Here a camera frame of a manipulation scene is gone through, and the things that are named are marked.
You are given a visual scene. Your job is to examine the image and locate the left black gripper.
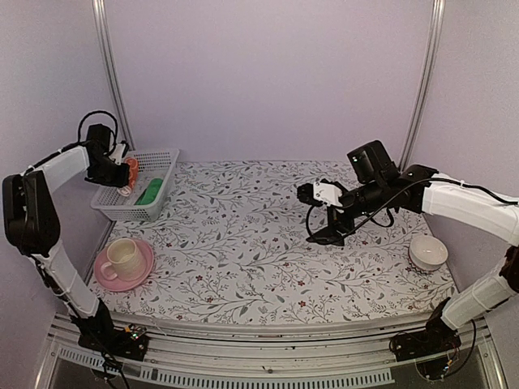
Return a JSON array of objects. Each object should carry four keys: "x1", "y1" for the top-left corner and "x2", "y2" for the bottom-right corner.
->
[{"x1": 89, "y1": 156, "x2": 131, "y2": 186}]

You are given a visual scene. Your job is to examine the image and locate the orange rabbit pattern towel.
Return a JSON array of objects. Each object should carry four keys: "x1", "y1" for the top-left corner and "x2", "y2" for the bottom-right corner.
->
[{"x1": 118, "y1": 157, "x2": 139, "y2": 197}]

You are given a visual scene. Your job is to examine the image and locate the green microfiber towel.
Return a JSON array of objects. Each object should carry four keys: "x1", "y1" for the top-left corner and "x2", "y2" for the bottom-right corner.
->
[{"x1": 135, "y1": 178, "x2": 163, "y2": 206}]

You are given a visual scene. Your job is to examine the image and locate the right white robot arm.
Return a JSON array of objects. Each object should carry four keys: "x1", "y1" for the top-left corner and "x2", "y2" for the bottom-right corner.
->
[{"x1": 297, "y1": 140, "x2": 518, "y2": 353}]

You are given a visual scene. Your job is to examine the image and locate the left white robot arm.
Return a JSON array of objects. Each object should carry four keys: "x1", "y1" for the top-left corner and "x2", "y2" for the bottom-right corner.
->
[{"x1": 2, "y1": 124, "x2": 130, "y2": 352}]

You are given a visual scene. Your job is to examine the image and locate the white plastic mesh basket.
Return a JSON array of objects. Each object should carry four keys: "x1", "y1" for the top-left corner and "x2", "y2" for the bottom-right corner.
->
[{"x1": 91, "y1": 148, "x2": 180, "y2": 221}]

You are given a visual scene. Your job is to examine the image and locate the white ceramic bowl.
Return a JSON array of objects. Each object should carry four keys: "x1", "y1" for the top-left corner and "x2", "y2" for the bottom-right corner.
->
[{"x1": 409, "y1": 235, "x2": 448, "y2": 271}]

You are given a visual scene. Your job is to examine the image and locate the cream ribbed mug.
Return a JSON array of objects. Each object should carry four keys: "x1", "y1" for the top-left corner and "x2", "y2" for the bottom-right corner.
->
[{"x1": 101, "y1": 238, "x2": 146, "y2": 281}]

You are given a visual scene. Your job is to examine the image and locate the pink saucer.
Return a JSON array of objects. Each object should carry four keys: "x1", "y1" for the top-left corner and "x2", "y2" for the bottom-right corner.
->
[{"x1": 93, "y1": 238, "x2": 154, "y2": 292}]

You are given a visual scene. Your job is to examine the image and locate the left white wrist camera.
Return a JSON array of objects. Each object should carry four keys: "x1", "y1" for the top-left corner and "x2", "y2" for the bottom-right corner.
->
[{"x1": 109, "y1": 141, "x2": 129, "y2": 165}]

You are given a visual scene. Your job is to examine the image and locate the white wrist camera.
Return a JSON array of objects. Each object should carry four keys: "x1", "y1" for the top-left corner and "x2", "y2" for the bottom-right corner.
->
[
  {"x1": 109, "y1": 141, "x2": 129, "y2": 165},
  {"x1": 297, "y1": 180, "x2": 348, "y2": 212}
]

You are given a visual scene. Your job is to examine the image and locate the right black camera cable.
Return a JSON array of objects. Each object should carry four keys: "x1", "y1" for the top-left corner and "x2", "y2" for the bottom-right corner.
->
[{"x1": 304, "y1": 177, "x2": 431, "y2": 238}]

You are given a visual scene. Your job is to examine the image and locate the black camera cable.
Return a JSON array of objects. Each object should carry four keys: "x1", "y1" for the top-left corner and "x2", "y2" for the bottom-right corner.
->
[
  {"x1": 304, "y1": 177, "x2": 431, "y2": 238},
  {"x1": 76, "y1": 111, "x2": 121, "y2": 147}
]

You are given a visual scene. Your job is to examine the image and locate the left black camera cable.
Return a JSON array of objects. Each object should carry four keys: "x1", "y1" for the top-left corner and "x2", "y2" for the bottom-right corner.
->
[{"x1": 76, "y1": 111, "x2": 121, "y2": 147}]

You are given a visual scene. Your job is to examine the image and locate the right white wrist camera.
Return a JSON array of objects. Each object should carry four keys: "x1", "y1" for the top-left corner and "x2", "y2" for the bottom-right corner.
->
[{"x1": 297, "y1": 180, "x2": 348, "y2": 212}]

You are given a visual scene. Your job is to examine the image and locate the left aluminium frame post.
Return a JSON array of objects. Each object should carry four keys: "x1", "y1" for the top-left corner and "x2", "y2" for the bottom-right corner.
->
[{"x1": 92, "y1": 0, "x2": 135, "y2": 150}]

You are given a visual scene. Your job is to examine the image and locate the aluminium frame post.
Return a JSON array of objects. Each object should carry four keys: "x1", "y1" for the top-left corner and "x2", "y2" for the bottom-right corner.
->
[
  {"x1": 399, "y1": 0, "x2": 446, "y2": 170},
  {"x1": 92, "y1": 0, "x2": 135, "y2": 150}
]

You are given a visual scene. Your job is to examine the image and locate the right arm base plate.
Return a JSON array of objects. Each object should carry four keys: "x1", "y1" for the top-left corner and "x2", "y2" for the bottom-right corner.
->
[{"x1": 388, "y1": 329, "x2": 461, "y2": 361}]

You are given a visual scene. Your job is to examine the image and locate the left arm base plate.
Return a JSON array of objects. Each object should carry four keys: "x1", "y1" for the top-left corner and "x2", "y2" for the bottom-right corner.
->
[{"x1": 78, "y1": 328, "x2": 150, "y2": 361}]

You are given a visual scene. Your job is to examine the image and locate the right aluminium frame post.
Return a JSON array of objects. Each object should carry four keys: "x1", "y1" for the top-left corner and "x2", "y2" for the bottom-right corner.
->
[{"x1": 399, "y1": 0, "x2": 446, "y2": 170}]

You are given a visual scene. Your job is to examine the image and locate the aluminium front rail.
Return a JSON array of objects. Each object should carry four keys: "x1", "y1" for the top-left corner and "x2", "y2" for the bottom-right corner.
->
[{"x1": 35, "y1": 314, "x2": 511, "y2": 388}]

